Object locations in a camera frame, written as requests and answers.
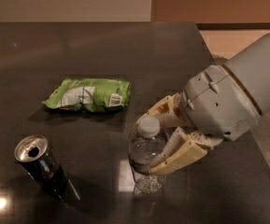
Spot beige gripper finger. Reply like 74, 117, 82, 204
141, 127, 223, 175
135, 92, 194, 129

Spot clear plastic water bottle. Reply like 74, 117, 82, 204
128, 115, 167, 194

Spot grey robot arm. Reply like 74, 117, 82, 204
136, 34, 270, 175

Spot green rice chip bag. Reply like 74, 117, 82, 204
43, 78, 131, 113

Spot black soda can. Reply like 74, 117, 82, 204
14, 134, 68, 199

